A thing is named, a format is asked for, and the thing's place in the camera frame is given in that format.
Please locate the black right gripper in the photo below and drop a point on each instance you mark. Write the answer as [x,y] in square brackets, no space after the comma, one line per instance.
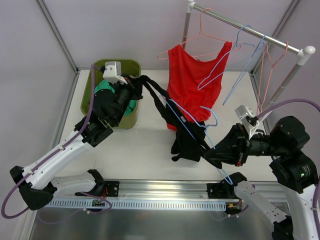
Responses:
[241,147]

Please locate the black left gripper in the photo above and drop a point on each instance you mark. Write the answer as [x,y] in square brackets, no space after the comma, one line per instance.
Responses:
[133,89]

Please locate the green tank top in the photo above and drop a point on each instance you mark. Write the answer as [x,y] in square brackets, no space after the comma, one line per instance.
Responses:
[105,85]

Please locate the black tank top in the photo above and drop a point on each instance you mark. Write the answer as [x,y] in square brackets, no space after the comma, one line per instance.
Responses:
[189,141]

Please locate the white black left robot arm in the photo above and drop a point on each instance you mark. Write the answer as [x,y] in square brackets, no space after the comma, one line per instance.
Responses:
[38,183]

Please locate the red tank top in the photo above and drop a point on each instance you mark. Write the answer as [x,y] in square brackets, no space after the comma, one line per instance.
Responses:
[193,83]

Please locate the pink hanger with red top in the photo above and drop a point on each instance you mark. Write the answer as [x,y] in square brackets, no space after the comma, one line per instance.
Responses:
[197,37]

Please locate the silver white clothes rack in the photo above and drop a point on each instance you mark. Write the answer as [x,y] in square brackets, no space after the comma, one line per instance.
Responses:
[302,54]

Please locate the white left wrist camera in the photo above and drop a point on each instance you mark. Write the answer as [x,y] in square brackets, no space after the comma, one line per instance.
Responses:
[113,73]

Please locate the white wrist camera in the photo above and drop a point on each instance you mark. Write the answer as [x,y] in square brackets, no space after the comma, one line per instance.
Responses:
[249,120]
[113,73]

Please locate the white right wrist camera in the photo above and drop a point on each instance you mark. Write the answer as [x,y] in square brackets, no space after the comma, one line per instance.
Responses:
[249,120]

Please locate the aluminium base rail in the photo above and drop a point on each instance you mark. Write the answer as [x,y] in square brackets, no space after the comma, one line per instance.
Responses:
[167,190]

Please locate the white slotted cable duct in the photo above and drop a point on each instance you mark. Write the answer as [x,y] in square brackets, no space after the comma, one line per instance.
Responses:
[131,204]

